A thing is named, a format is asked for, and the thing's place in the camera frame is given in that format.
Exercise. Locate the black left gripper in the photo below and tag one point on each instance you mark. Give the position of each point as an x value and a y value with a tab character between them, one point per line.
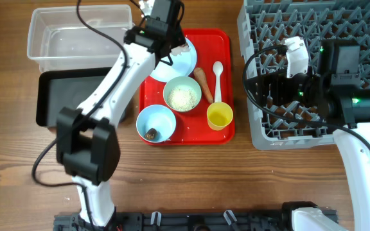
178	40

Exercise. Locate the green bowl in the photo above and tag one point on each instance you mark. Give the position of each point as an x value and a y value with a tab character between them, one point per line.
183	81

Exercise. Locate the light blue bowl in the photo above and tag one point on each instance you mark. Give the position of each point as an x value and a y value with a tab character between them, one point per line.
159	117

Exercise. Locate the yellow cup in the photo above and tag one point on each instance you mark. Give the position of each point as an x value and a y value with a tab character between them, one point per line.
219	115

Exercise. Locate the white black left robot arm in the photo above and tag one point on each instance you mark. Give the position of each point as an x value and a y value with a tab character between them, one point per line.
87	144

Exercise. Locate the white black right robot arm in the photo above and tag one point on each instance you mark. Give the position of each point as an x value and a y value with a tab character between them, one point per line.
337	92

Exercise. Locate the grey dishwasher rack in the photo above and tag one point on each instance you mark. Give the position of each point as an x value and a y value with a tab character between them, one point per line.
266	23

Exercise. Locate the light blue plate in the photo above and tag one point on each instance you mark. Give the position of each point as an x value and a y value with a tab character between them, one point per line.
183	64

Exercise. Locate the carrot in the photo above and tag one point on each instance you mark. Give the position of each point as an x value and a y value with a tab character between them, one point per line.
200	77

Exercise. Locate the white plastic spoon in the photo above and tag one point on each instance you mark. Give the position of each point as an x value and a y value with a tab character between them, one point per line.
218	70

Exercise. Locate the rice pile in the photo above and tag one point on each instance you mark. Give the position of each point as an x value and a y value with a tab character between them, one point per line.
182	99

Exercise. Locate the red serving tray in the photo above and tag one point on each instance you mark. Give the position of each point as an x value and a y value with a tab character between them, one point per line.
192	127

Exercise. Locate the brown food scrap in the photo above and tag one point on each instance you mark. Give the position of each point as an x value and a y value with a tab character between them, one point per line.
151	134

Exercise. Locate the clear plastic bin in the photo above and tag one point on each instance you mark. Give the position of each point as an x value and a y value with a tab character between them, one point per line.
57	40

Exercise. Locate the black plastic tray bin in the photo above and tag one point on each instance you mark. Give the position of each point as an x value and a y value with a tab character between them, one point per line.
67	88

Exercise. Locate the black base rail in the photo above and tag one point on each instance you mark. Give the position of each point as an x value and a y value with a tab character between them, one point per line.
134	221

